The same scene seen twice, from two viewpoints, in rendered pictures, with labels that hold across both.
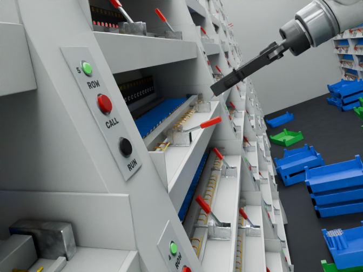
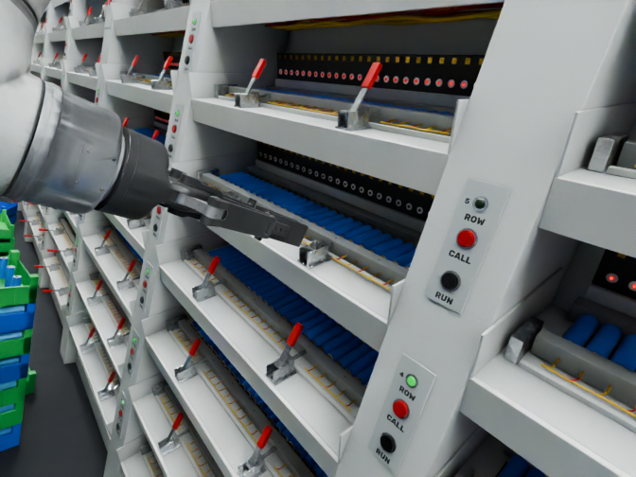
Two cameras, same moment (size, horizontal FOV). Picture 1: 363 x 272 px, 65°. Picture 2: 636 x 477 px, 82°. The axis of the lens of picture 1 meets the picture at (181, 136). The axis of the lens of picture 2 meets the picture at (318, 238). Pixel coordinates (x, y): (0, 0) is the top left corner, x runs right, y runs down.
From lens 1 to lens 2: 1.09 m
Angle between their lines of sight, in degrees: 112
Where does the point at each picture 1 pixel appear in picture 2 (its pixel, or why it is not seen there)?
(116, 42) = (203, 106)
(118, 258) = not seen: hidden behind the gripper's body
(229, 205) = (224, 324)
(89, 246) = not seen: hidden behind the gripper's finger
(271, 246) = not seen: outside the picture
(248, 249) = (237, 437)
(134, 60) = (215, 121)
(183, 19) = (482, 80)
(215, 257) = (193, 282)
